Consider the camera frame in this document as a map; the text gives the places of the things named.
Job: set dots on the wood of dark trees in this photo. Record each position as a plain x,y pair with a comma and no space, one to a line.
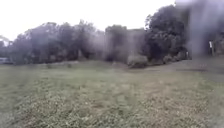
66,41

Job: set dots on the green grass field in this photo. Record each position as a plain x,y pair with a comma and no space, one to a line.
100,96

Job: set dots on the grey asphalt road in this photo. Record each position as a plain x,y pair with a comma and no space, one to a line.
200,65

